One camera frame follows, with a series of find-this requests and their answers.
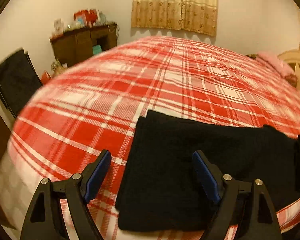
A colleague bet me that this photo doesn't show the black pants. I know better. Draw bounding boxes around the black pants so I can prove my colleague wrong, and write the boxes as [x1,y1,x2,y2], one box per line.
[115,111,300,232]

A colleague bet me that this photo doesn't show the red plaid bed cover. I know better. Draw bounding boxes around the red plaid bed cover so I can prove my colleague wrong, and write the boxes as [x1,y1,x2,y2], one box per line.
[0,36,300,239]

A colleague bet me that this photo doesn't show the black suitcase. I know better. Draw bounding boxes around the black suitcase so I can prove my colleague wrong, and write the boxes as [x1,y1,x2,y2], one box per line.
[0,48,43,118]

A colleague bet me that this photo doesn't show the folded pink blanket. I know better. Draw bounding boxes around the folded pink blanket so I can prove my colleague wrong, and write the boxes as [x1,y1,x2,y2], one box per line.
[256,51,298,87]

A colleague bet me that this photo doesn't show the cream wooden headboard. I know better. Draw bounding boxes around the cream wooden headboard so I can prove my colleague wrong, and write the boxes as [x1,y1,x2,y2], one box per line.
[277,49,300,95]

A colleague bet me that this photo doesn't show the dark wooden dresser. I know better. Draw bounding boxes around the dark wooden dresser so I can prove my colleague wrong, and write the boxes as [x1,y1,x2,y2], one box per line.
[50,23,117,67]

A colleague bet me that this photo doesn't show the white card on dresser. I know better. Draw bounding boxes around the white card on dresser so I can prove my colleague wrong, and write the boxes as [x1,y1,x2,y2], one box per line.
[53,18,64,35]

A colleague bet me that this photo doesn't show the red gift bags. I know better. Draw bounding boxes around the red gift bags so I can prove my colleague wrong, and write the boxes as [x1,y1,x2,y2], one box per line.
[74,9,107,27]

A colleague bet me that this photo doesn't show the beige window curtain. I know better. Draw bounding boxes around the beige window curtain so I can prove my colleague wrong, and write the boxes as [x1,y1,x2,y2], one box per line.
[131,0,218,37]

